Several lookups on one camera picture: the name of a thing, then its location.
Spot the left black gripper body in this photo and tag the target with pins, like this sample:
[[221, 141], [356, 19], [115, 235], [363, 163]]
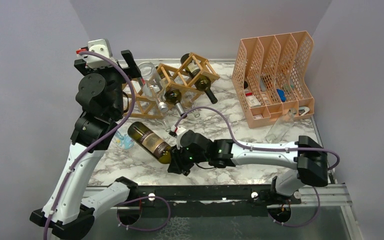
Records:
[[115, 71]]

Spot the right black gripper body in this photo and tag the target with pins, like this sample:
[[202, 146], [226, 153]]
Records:
[[189, 158]]

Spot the green wine bottle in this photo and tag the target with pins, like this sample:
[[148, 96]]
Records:
[[203, 83], [150, 142], [173, 96]]

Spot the clear bottle silver cap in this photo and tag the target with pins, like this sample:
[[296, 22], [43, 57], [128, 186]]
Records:
[[152, 87]]

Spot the wooden lattice wine rack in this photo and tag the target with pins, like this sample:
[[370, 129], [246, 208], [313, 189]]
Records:
[[171, 77]]

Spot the square clear glass bottle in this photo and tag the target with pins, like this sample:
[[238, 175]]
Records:
[[168, 121]]

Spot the slim clear glass bottle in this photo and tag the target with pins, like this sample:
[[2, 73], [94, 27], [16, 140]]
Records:
[[189, 96]]

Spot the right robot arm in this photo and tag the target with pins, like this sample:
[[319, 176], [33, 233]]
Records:
[[305, 159]]

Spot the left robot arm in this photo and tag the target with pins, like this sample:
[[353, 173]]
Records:
[[67, 214]]

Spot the frosted clear bottle right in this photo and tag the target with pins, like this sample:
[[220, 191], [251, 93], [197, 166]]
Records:
[[281, 126]]

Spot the blue white small object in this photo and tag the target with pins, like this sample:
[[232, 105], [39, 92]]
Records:
[[123, 141]]

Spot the peach plastic file organizer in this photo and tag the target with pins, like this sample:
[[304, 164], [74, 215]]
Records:
[[269, 77]]

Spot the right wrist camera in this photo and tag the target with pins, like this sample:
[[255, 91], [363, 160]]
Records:
[[176, 131]]

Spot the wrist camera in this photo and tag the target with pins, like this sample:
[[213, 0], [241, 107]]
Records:
[[176, 131], [97, 54]]

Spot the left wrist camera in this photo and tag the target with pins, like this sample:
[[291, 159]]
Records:
[[97, 54]]

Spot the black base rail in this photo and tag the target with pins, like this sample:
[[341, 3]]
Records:
[[195, 201]]

